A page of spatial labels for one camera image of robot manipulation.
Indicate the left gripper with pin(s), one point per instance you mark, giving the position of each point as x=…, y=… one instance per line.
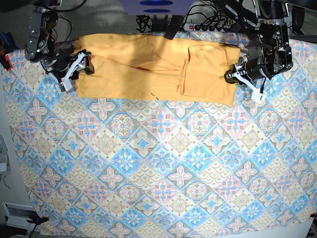
x=254, y=69

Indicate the white device at left edge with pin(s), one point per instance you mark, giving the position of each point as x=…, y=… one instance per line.
x=4, y=160

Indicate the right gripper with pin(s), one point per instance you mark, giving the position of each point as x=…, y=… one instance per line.
x=60, y=67

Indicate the yellow T-shirt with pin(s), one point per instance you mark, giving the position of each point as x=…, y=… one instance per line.
x=150, y=67

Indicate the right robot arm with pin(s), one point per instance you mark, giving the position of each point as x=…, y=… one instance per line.
x=42, y=41

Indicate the blue handled clamp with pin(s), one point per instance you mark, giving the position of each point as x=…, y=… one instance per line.
x=7, y=42

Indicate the orange black clamp lower left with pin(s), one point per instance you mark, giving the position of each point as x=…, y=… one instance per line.
x=37, y=220

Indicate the white power strip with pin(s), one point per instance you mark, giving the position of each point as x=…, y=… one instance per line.
x=190, y=27

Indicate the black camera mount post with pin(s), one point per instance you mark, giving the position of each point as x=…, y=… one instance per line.
x=175, y=24

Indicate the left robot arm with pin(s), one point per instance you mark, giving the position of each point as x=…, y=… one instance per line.
x=272, y=37

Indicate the patterned blue tablecloth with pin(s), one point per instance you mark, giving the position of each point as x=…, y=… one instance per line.
x=131, y=168

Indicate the red black clamp upper left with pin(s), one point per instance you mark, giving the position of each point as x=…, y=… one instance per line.
x=4, y=60

